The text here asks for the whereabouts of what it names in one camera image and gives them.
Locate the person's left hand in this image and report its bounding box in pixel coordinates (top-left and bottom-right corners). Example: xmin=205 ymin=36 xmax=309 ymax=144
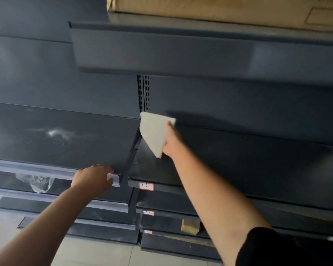
xmin=71 ymin=164 xmax=115 ymax=200

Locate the person's right hand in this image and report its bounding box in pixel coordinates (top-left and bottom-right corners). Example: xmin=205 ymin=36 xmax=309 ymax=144
xmin=162 ymin=121 xmax=185 ymax=158

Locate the white cleaning cloth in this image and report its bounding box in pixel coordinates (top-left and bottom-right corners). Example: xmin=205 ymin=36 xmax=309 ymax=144
xmin=139 ymin=111 xmax=176 ymax=159

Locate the person's right forearm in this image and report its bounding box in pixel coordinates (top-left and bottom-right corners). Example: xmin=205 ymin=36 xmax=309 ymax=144
xmin=163 ymin=143 xmax=271 ymax=266

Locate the person's left forearm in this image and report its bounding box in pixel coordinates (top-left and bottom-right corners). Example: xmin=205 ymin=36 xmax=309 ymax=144
xmin=0 ymin=187 xmax=94 ymax=266

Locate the dark grey shelf board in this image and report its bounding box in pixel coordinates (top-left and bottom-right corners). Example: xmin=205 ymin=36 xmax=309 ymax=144
xmin=128 ymin=124 xmax=333 ymax=214
xmin=0 ymin=102 xmax=141 ymax=178
xmin=0 ymin=197 xmax=137 ymax=231
xmin=69 ymin=12 xmax=333 ymax=88
xmin=17 ymin=216 xmax=141 ymax=245
xmin=0 ymin=171 xmax=134 ymax=213
xmin=140 ymin=214 xmax=333 ymax=243
xmin=140 ymin=232 xmax=223 ymax=264
xmin=135 ymin=190 xmax=333 ymax=223

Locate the slotted metal shelf upright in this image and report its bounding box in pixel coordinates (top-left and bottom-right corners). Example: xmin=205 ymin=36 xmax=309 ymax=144
xmin=137 ymin=75 xmax=150 ymax=113

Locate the crumpled clear plastic bag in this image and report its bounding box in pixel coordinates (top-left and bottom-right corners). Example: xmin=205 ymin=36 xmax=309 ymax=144
xmin=16 ymin=173 xmax=55 ymax=194

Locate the dark grey back panel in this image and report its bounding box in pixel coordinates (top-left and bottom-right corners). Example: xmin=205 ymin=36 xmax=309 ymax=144
xmin=148 ymin=76 xmax=333 ymax=148
xmin=0 ymin=0 xmax=141 ymax=119

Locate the small cardboard box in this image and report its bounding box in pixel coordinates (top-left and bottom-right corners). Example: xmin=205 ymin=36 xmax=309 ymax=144
xmin=181 ymin=219 xmax=201 ymax=236

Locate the large cardboard box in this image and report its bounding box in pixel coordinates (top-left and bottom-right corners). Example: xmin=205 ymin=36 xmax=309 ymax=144
xmin=106 ymin=0 xmax=333 ymax=33

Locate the black sleeve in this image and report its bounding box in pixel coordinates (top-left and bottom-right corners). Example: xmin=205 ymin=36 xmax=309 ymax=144
xmin=235 ymin=227 xmax=333 ymax=266

